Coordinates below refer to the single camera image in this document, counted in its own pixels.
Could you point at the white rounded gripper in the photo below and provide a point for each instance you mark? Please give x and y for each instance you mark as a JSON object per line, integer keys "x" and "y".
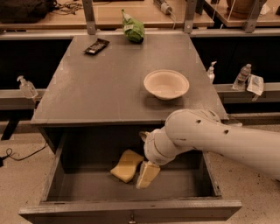
{"x": 150, "y": 146}

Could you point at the yellow sponge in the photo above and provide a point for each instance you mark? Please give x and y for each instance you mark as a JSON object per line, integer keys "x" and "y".
{"x": 127, "y": 166}

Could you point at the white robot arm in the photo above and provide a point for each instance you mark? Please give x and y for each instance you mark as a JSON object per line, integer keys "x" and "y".
{"x": 202, "y": 130}

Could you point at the grey open top drawer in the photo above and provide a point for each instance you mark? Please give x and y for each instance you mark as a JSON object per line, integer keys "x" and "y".
{"x": 80, "y": 188}

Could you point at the grey cabinet counter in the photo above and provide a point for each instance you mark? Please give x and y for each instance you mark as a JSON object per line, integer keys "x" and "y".
{"x": 108, "y": 88}

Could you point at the white paper bowl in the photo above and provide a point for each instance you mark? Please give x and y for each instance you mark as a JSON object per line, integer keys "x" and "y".
{"x": 166, "y": 84}

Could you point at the white pump bottle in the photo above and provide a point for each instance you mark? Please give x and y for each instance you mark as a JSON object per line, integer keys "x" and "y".
{"x": 210, "y": 72}

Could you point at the clear water bottle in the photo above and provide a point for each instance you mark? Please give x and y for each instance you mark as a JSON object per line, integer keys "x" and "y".
{"x": 242, "y": 77}

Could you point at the black snack bar wrapper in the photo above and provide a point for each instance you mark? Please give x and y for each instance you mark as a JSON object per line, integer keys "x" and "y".
{"x": 97, "y": 46}

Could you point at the green chip bag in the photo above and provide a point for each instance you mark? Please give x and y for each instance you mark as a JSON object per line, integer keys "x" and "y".
{"x": 132, "y": 28}

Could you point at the clear sanitizer pump bottle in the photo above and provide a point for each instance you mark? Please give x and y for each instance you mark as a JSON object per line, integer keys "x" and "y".
{"x": 27, "y": 88}

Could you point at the white power adapter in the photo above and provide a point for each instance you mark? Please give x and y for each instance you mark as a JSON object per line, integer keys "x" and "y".
{"x": 163, "y": 6}

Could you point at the brown wicker basket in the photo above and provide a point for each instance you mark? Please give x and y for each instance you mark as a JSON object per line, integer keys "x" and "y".
{"x": 239, "y": 8}

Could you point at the black bag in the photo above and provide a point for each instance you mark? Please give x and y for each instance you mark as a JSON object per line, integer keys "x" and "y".
{"x": 25, "y": 11}

